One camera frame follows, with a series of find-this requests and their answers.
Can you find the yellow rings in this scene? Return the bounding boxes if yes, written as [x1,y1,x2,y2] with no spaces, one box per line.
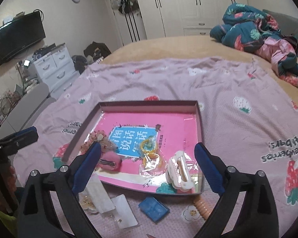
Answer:
[138,135,167,176]

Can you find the purple strawberry print blanket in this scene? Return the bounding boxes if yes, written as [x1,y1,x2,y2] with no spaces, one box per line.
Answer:
[13,58,298,237]

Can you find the black bag on floor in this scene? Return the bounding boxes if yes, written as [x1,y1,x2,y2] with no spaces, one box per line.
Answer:
[83,41,111,61]

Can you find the hanging bags on door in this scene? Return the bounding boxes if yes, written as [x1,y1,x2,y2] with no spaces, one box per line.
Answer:
[111,0,140,14]

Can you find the cream white hair claw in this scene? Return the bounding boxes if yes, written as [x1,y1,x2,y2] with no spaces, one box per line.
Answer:
[166,151,194,192]

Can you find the pink pompom hair clip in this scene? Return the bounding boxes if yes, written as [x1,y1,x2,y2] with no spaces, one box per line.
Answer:
[97,152,122,171]

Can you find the teal floral crumpled quilt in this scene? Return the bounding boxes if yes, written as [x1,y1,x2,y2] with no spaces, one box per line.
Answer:
[209,2,298,88]

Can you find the dark shallow tray box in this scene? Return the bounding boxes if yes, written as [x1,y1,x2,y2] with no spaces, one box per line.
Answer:
[62,101,204,195]

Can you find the earrings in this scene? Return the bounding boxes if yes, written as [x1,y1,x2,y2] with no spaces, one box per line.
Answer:
[111,195,138,229]

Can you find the white built-in wardrobe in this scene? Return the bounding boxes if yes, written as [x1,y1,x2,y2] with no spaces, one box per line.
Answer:
[108,0,247,45]

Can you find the pink book in tray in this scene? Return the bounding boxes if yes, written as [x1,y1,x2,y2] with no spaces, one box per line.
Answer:
[92,112,203,195]

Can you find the white drawer cabinet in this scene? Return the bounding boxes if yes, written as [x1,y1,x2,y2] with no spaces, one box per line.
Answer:
[28,43,79,100]

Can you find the wall mounted black television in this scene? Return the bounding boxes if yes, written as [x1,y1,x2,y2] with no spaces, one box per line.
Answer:
[0,11,45,65]

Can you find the white packet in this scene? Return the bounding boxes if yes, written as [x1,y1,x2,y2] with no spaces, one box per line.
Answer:
[85,173,115,214]

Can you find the orange spiral hair tie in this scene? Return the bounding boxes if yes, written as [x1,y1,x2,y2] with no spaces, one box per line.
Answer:
[193,194,213,220]

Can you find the blue plastic small case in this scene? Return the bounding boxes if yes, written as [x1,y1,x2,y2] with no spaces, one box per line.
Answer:
[138,197,170,223]

